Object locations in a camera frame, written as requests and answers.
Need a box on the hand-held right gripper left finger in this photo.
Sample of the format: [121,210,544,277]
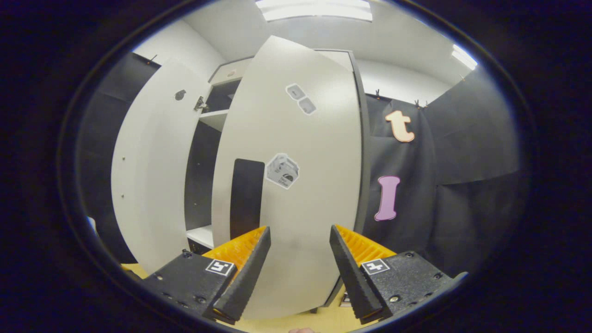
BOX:
[139,226,271,325]

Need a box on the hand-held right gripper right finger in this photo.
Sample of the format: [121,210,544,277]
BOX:
[329,225,468,324]

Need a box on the white cabinet door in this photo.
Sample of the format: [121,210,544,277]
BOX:
[111,58,211,274]
[212,36,364,320]

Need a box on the white shoe cabinet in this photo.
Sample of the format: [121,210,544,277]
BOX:
[185,49,370,315]

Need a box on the black backdrop cloth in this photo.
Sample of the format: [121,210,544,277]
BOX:
[76,51,528,278]

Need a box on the small ceiling light panel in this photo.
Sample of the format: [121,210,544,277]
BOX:
[451,44,478,71]

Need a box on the long ceiling light panel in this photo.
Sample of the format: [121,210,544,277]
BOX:
[255,0,373,22]

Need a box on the black door handle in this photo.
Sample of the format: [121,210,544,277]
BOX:
[230,159,265,241]

